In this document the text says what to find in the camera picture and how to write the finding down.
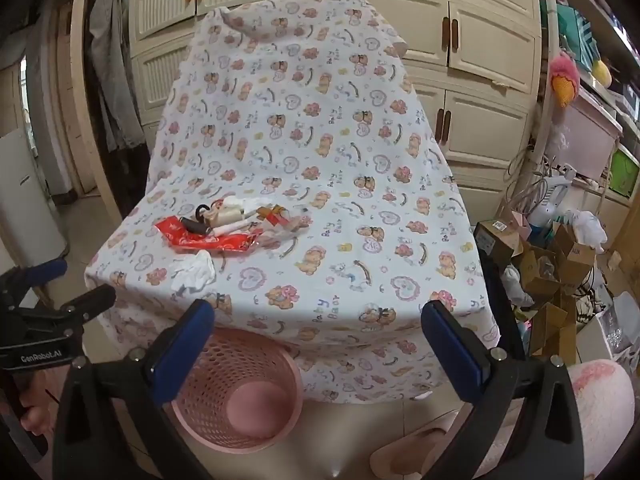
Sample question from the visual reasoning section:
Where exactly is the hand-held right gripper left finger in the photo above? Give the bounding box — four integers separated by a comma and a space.
52, 299, 216, 480

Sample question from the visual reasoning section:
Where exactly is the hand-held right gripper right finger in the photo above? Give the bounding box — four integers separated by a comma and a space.
421, 301, 585, 480

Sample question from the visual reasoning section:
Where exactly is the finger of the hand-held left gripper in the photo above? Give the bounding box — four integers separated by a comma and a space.
0, 258, 68, 306
47, 284, 117, 333

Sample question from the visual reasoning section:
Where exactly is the white tissue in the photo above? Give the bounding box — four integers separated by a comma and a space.
169, 251, 217, 292

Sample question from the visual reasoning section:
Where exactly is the pink mesh wastebasket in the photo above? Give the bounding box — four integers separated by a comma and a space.
165, 329, 304, 448

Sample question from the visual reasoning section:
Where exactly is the red snack wrapper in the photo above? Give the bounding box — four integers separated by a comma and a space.
156, 217, 266, 252

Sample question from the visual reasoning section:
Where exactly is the black plastic spoon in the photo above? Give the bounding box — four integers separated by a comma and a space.
180, 203, 213, 235

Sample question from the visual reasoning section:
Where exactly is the white paper strip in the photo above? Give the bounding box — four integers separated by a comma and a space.
214, 219, 262, 237

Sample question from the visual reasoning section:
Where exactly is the person's left hand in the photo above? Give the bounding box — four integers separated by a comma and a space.
20, 395, 55, 436

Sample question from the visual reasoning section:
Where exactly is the pink slipper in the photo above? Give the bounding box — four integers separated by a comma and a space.
369, 424, 463, 480

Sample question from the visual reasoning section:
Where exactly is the dark hanging garment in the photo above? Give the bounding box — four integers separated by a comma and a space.
106, 142, 152, 218

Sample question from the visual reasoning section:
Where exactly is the pile of cardboard boxes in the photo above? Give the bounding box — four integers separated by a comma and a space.
500, 210, 609, 364

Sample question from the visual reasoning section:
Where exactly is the crumpled white paper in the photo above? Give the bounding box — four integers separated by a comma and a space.
223, 199, 252, 227

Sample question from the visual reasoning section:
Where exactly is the clear wrapper with red print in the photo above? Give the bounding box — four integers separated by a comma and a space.
255, 203, 313, 248

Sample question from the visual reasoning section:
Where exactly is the person's right pyjama leg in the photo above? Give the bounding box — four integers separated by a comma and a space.
567, 360, 640, 480

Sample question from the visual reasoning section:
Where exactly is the clear plastic package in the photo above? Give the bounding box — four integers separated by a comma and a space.
577, 291, 640, 362

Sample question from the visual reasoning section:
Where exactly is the white plastic bag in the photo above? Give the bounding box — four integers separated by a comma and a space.
565, 210, 609, 254

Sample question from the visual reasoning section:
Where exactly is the white handheld appliance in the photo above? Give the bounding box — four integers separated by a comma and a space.
529, 166, 577, 227

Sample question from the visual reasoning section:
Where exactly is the grey hanging garment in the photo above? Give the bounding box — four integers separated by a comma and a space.
87, 0, 147, 152

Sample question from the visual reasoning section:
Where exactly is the bear printed white cloth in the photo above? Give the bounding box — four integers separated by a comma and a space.
84, 0, 501, 403

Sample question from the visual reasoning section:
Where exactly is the green storage box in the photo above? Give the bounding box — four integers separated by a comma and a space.
607, 147, 640, 197

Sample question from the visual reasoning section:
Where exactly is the pink storage box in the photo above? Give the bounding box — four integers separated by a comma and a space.
547, 87, 624, 182

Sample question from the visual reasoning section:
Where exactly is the cream louvered cabinet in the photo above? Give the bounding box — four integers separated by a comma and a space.
127, 0, 312, 128

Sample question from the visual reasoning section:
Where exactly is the cream panel wardrobe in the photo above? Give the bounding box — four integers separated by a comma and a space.
310, 0, 545, 196

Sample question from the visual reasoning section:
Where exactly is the pink plush toy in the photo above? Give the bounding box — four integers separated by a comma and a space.
549, 50, 582, 109

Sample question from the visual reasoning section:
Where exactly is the teal bag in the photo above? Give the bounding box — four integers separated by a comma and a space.
557, 5, 602, 69

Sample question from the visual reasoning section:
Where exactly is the white shelf unit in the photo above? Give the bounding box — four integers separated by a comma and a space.
520, 0, 640, 211

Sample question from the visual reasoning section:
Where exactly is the beige curved wooden frame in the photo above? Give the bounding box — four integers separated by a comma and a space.
70, 0, 127, 221

